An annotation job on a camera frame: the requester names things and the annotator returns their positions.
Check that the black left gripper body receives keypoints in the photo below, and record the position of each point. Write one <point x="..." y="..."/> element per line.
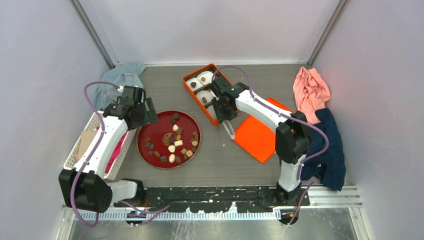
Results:
<point x="141" y="107"/>

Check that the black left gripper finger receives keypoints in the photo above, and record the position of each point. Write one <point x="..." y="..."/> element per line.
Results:
<point x="146" y="120"/>
<point x="150" y="110"/>

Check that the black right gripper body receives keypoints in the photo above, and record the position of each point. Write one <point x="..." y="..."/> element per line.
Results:
<point x="222" y="113"/>

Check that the metal tweezers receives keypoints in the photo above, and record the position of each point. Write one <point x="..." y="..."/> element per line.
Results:
<point x="229" y="129"/>

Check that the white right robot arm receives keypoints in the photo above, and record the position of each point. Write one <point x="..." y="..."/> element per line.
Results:
<point x="292" y="140"/>

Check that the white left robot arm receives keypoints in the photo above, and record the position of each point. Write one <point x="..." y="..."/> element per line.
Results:
<point x="83" y="186"/>

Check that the white heart chocolate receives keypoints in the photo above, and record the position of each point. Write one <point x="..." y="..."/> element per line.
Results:
<point x="175" y="127"/>

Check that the milk brown bar chocolate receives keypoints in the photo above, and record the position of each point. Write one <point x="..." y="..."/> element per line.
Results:
<point x="179" y="131"/>

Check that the orange chocolate box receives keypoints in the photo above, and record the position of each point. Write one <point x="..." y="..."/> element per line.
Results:
<point x="216" y="73"/>

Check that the brown ridged chocolate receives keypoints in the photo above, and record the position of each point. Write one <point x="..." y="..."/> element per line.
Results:
<point x="157" y="154"/>

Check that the white rounded chocolate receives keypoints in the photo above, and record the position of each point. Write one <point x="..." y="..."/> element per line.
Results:
<point x="171" y="148"/>

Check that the white rectangular chocolate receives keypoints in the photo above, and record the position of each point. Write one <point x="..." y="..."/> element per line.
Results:
<point x="178" y="143"/>

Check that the dark square pyramid chocolate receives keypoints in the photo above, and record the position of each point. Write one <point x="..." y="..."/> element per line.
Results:
<point x="163" y="159"/>

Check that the white oval chocolate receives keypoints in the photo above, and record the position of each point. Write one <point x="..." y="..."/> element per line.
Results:
<point x="172" y="158"/>

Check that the caramel rounded square chocolate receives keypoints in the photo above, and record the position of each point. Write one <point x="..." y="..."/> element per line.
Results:
<point x="189" y="153"/>

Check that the white paper cup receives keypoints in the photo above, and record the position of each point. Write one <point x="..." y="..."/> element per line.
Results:
<point x="199" y="84"/>
<point x="211" y="111"/>
<point x="205" y="96"/>
<point x="205" y="77"/>

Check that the round red plate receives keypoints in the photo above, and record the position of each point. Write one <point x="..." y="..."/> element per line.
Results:
<point x="164" y="128"/>

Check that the light blue denim cloth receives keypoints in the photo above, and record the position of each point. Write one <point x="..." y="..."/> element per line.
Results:
<point x="123" y="75"/>

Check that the white plastic basket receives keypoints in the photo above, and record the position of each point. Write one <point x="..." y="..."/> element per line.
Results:
<point x="109" y="132"/>

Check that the orange box lid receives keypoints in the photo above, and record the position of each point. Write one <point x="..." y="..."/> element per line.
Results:
<point x="256" y="138"/>

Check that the beige cloth in basket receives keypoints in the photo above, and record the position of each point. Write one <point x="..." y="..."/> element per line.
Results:
<point x="86" y="139"/>

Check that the pink cloth in basket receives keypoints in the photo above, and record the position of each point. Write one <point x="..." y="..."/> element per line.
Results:
<point x="115" y="153"/>

